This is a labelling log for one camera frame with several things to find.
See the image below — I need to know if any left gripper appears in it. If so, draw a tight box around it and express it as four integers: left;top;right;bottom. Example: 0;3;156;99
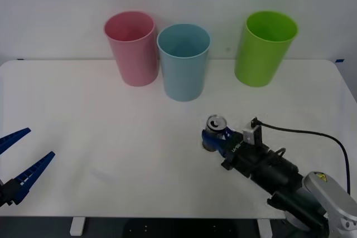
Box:
0;127;56;208

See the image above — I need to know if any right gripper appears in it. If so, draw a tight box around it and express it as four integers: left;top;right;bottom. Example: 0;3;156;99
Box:
201;125;277;179

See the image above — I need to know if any blue drink can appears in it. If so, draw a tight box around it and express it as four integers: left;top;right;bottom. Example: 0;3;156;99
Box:
202;114;234;152

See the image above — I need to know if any pale blue plastic bin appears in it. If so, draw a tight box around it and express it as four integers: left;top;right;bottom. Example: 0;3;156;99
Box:
156;23;211;101

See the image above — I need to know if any green plastic bin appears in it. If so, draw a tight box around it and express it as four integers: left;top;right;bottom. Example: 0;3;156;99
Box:
234;10;299;88

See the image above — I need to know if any white table leg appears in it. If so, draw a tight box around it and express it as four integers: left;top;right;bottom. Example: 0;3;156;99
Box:
257;218;274;238
69;217;85;236

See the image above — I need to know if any pink plastic bin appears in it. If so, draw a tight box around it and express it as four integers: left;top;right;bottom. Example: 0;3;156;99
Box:
103;10;160;87

